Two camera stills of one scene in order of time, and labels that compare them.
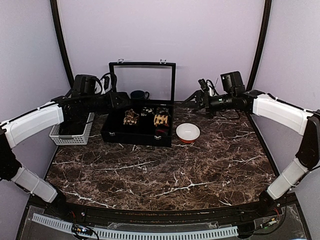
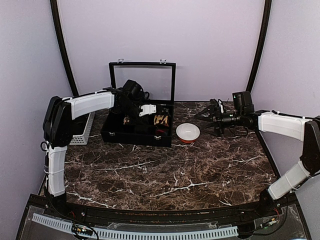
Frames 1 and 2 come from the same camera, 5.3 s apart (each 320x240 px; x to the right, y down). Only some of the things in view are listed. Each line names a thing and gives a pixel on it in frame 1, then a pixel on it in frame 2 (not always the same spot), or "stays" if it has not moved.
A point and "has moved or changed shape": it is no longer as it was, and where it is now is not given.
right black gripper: [201, 95] to [214, 111]
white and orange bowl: [188, 132] stays
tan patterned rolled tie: [161, 119] stays
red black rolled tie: [162, 130] stays
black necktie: [123, 101] has moved or changed shape
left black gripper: [112, 105] to [145, 117]
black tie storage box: [151, 87] stays
